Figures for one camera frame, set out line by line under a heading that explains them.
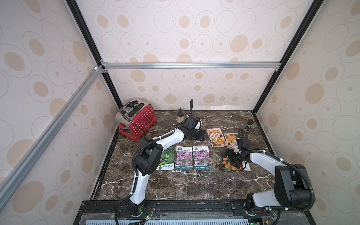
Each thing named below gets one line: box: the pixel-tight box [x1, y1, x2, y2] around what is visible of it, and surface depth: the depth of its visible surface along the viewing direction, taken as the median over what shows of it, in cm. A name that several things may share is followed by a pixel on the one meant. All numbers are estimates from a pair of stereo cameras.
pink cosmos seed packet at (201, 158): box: [192, 145, 212, 171], surface depth 94 cm
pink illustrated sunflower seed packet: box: [206, 127, 228, 148], surface depth 105 cm
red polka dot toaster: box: [115, 97, 158, 142], surface depth 98 cm
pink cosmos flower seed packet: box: [174, 145, 193, 171], surface depth 94 cm
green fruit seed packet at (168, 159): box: [156, 145, 176, 171], surface depth 93 cm
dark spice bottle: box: [243, 119, 254, 133], surface depth 105 cm
